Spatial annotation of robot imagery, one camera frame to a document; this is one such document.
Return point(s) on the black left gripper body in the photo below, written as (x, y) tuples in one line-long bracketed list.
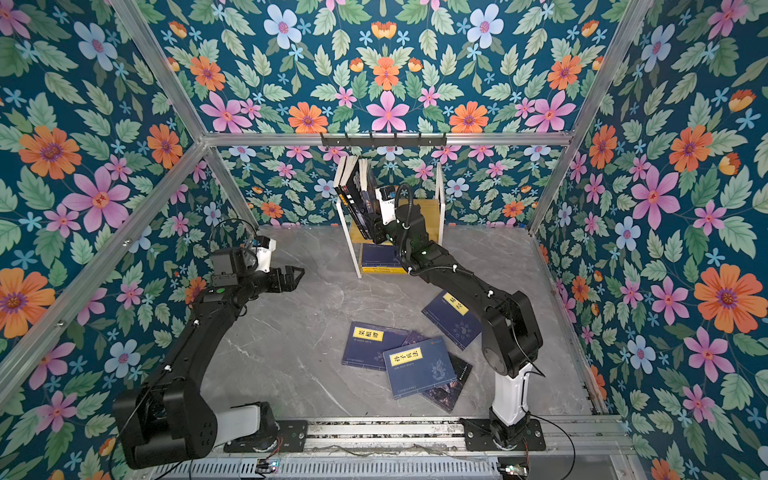
[(274, 285)]

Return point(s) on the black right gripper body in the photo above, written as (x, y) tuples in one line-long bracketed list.
[(382, 232)]

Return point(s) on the blue book yellow label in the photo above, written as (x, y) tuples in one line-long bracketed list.
[(418, 367), (381, 255)]

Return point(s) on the dark book orange calligraphy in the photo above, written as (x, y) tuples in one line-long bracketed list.
[(368, 187)]

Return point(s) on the black wolf cover book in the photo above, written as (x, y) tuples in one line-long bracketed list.
[(351, 197)]

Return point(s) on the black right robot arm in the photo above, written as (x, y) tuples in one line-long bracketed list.
[(511, 336)]

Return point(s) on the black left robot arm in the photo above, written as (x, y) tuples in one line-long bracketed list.
[(166, 420)]

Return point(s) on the white wooden book shelf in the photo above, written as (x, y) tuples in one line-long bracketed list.
[(420, 233)]

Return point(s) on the black book on shelf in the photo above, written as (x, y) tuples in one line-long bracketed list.
[(340, 171)]

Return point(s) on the blue book in middle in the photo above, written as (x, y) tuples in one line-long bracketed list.
[(366, 344)]

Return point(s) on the small dark blue book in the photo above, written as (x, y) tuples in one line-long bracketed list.
[(453, 319)]

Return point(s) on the dark patterned book bottom right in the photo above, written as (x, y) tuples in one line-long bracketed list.
[(446, 396)]

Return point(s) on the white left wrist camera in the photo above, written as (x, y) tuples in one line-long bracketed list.
[(264, 248)]

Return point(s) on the black hook rail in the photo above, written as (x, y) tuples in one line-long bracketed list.
[(371, 140)]

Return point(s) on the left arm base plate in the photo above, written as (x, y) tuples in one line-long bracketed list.
[(285, 436)]

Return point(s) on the aluminium mounting rail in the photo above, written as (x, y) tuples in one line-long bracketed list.
[(369, 437)]

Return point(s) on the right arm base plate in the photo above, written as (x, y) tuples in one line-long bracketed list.
[(478, 437)]

